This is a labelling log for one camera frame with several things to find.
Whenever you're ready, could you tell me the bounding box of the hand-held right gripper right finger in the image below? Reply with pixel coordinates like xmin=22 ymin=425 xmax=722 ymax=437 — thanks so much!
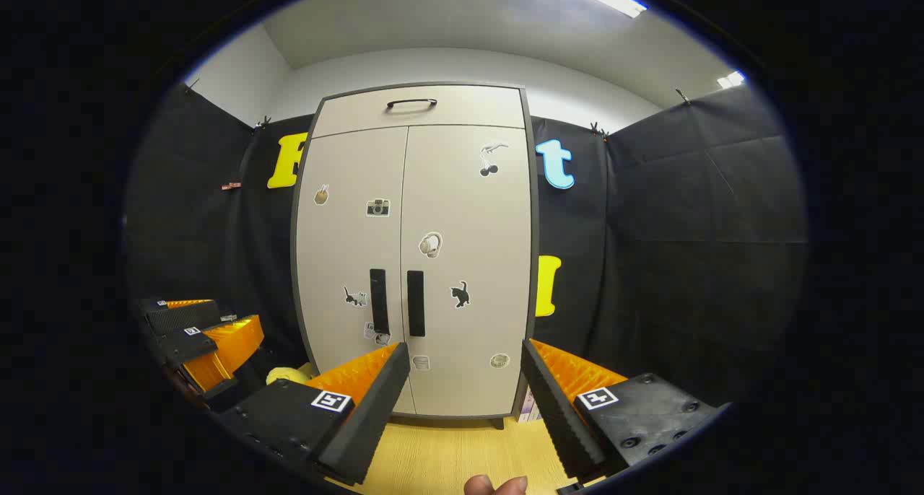
xmin=521 ymin=338 xmax=723 ymax=481

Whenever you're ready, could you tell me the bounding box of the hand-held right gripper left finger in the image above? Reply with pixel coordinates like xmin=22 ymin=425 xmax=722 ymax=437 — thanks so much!
xmin=217 ymin=341 xmax=411 ymax=487

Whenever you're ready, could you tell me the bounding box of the camera sticker shoe cabinet door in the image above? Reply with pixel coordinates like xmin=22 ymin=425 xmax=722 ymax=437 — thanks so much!
xmin=296 ymin=127 xmax=409 ymax=414

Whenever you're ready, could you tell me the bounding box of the black backdrop cloth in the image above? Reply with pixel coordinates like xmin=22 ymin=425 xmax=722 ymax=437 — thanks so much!
xmin=123 ymin=84 xmax=808 ymax=409

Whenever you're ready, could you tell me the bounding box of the small white box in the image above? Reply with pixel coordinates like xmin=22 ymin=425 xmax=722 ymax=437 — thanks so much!
xmin=517 ymin=387 xmax=542 ymax=424

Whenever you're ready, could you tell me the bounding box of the cherry sticker shoe cabinet door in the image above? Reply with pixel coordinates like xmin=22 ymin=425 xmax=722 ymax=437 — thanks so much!
xmin=401 ymin=125 xmax=533 ymax=418

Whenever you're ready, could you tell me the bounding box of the black door handle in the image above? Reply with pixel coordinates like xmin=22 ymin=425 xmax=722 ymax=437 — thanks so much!
xmin=370 ymin=268 xmax=391 ymax=336
xmin=406 ymin=270 xmax=426 ymax=337

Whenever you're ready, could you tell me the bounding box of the yellow plush toy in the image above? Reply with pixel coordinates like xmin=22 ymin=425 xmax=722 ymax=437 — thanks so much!
xmin=266 ymin=364 xmax=318 ymax=386

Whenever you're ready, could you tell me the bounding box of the beige cabinet drawer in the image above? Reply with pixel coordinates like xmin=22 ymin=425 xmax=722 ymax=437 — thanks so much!
xmin=312 ymin=87 xmax=526 ymax=139

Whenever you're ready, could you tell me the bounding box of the beige double-door shoe cabinet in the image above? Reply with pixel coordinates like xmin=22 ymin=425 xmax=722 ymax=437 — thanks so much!
xmin=290 ymin=82 xmax=541 ymax=429

